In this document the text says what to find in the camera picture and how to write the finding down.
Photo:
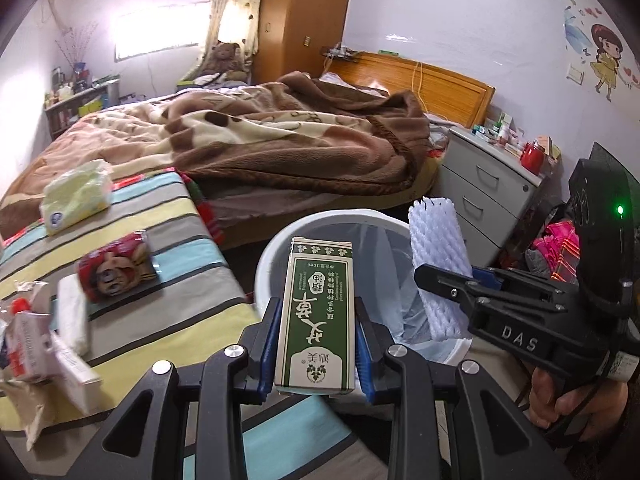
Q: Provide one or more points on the pink striped cloth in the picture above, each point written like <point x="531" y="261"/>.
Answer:
<point x="560" y="250"/>

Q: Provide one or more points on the red cartoon snack packet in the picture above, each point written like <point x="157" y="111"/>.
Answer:
<point x="115" y="265"/>

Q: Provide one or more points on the dried branches in vase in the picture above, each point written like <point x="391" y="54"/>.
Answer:
<point x="77" y="45"/>

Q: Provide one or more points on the yellow-green tissue pack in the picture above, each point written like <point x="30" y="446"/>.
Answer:
<point x="75" y="195"/>

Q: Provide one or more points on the wooden wardrobe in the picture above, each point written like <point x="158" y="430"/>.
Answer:
<point x="300" y="10"/>

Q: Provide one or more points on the cartoon girl wall sticker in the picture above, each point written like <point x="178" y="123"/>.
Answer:
<point x="605" y="55"/>

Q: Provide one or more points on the clear plastic bin liner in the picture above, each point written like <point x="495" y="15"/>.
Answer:
<point x="395" y="280"/>

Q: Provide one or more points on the red and white paper box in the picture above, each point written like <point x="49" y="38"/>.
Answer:
<point x="30" y="350"/>

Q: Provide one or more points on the white foam net sleeve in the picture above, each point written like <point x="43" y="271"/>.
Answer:
<point x="437" y="240"/>

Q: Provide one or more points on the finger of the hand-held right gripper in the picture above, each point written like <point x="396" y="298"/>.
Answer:
<point x="487" y="278"/>
<point x="440" y="282"/>

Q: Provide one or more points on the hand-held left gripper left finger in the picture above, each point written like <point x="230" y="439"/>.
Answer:
<point x="269" y="345"/>

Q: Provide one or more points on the red patterned cloth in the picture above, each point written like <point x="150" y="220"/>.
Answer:
<point x="207" y="215"/>

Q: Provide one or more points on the brown patterned bed sheet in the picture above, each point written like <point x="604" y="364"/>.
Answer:
<point x="75" y="140"/>

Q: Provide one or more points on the wooden bed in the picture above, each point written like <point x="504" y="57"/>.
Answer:
<point x="450" y="95"/>

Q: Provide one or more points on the person's right hand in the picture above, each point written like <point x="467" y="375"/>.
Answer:
<point x="585" y="407"/>

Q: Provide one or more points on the brown and cream blanket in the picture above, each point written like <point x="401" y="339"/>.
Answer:
<point x="310" y="145"/>

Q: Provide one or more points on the green paper box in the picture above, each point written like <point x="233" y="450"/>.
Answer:
<point x="315" y="310"/>

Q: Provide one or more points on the grey drawer cabinet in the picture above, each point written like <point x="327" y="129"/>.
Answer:
<point x="480" y="185"/>

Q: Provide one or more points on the row of small medicine boxes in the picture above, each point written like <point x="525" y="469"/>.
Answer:
<point x="505" y="132"/>

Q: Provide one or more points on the cluttered low shelf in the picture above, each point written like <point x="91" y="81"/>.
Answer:
<point x="70" y="115"/>

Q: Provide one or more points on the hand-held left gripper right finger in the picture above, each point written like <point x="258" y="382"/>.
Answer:
<point x="363" y="355"/>

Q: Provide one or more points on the wall shelf with power strip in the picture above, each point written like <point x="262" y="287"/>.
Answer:
<point x="340" y="53"/>

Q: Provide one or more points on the white wall socket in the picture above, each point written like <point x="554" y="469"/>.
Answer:
<point x="576" y="74"/>

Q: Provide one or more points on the red jar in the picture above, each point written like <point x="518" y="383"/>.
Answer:
<point x="531" y="157"/>

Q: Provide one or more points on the window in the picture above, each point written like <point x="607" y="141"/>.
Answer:
<point x="160" y="30"/>

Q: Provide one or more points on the white paper towel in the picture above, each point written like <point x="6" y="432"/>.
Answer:
<point x="72" y="315"/>

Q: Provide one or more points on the brown teddy bear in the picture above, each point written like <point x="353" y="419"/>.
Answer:
<point x="225" y="57"/>

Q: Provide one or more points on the white round trash bin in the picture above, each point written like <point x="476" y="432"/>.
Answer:
<point x="340" y="217"/>

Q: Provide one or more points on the clear plastic bottle red cap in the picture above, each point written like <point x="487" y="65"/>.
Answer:
<point x="21" y="305"/>

